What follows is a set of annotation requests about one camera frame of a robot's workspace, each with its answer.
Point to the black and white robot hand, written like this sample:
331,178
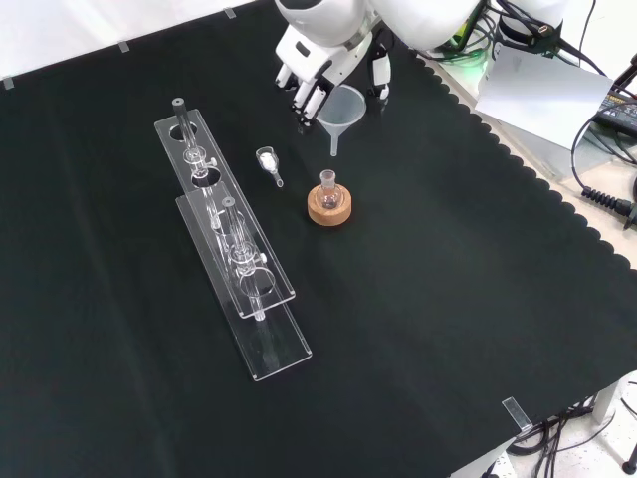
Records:
308,55

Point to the clear plastic funnel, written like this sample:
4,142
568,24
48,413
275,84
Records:
343,107

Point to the glass weighing funnel with powder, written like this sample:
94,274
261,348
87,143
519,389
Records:
267,159

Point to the glass round-bottom flask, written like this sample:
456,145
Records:
328,199

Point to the clear acrylic funnel stand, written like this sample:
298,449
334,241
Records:
278,348

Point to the white paper sheet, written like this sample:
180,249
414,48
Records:
537,94

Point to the black cloth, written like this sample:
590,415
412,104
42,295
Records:
423,299

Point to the black power adapter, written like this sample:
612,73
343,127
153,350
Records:
619,107

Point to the clear cloth clip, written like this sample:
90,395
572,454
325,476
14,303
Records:
517,414

